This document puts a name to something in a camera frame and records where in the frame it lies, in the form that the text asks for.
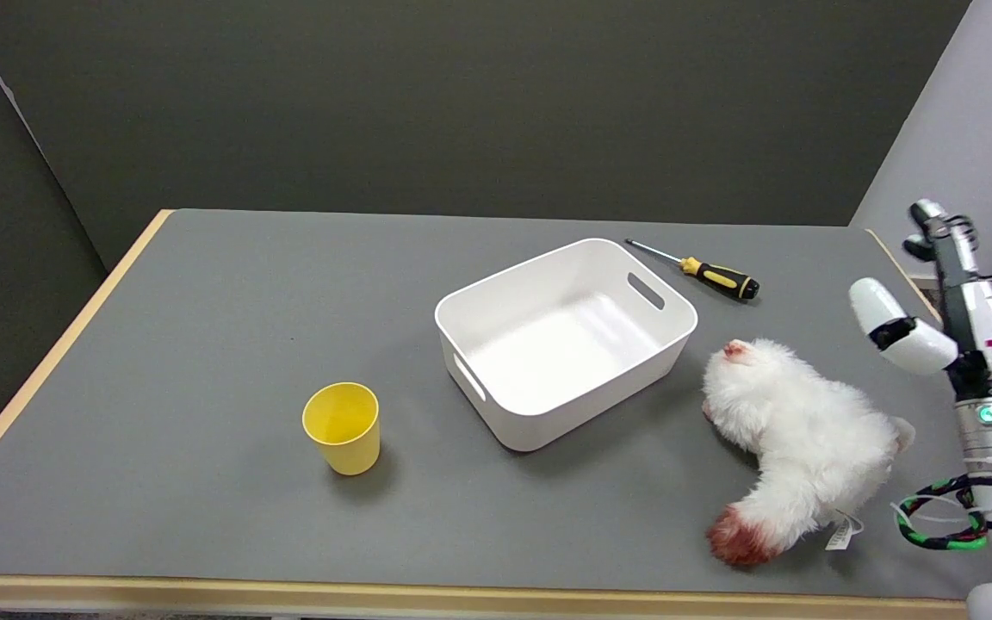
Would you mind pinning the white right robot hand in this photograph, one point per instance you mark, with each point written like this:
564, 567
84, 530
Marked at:
978, 319

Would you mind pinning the white fluffy plush toy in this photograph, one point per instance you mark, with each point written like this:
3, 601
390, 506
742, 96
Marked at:
806, 430

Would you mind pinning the white plastic storage bin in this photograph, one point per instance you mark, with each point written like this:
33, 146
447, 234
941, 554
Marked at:
561, 344

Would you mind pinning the yellow plastic cup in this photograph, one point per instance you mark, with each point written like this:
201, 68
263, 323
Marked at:
343, 430

